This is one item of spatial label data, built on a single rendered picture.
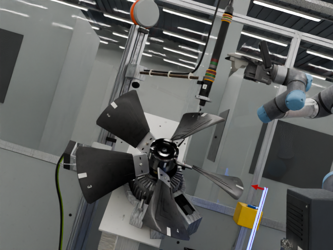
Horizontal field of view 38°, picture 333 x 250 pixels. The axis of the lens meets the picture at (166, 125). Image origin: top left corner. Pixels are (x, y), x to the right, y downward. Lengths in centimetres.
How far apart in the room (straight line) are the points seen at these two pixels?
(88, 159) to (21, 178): 99
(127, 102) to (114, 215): 48
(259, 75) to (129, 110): 57
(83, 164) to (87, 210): 75
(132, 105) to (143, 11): 70
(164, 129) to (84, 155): 60
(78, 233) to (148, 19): 119
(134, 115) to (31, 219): 104
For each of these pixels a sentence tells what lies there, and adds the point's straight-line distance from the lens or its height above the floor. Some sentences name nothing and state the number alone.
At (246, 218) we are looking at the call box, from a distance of 228.
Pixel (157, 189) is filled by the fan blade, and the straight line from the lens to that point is 187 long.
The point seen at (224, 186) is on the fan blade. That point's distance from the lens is 195.
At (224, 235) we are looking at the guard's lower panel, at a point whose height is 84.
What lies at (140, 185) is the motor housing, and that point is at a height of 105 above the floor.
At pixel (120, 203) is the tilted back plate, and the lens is 213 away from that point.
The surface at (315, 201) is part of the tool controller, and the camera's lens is 124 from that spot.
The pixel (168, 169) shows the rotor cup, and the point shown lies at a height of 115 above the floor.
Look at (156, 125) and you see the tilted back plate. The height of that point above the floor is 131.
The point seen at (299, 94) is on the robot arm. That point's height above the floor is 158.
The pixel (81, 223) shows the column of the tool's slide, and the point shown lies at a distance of 266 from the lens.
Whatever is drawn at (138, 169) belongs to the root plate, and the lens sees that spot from 198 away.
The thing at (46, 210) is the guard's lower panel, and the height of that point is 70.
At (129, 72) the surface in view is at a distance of 254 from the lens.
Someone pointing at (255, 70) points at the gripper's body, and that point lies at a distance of 204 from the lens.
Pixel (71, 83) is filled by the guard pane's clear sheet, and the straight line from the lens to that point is 281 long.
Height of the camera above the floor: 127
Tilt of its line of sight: 2 degrees up
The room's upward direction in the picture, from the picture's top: 16 degrees clockwise
